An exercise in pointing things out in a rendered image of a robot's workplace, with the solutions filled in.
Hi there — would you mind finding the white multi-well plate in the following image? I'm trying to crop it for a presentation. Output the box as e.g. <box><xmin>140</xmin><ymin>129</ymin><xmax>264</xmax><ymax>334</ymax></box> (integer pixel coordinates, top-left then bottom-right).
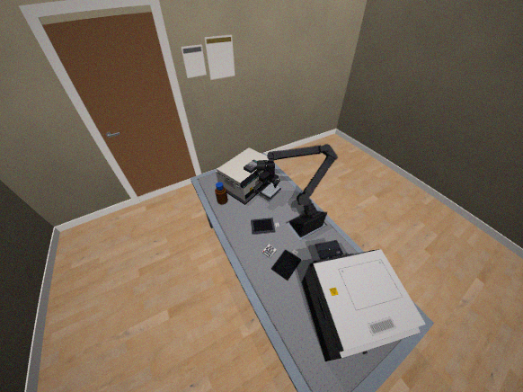
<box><xmin>262</xmin><ymin>183</ymin><xmax>280</xmax><ymax>197</ymax></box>

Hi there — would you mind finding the brown bottle with blue cap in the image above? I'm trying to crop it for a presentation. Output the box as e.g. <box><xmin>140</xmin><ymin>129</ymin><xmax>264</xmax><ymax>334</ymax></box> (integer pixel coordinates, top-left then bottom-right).
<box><xmin>215</xmin><ymin>182</ymin><xmax>228</xmax><ymax>204</ymax></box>

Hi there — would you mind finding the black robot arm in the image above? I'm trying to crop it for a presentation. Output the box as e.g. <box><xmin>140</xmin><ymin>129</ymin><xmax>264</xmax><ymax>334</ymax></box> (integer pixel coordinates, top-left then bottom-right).
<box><xmin>257</xmin><ymin>144</ymin><xmax>338</xmax><ymax>218</ymax></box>

